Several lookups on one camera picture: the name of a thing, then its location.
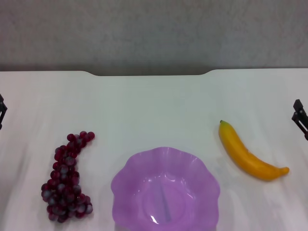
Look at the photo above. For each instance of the dark red grape bunch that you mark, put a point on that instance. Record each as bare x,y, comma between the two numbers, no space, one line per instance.
63,187

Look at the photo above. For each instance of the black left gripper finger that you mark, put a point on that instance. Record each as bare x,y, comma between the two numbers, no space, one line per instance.
2,108

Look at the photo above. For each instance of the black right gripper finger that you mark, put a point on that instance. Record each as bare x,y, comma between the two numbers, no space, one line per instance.
302,118

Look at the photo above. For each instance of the yellow banana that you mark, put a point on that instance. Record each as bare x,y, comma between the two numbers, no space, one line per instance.
240,154

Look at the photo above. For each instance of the purple wavy plastic bowl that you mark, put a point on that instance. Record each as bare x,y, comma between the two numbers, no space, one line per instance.
134,192

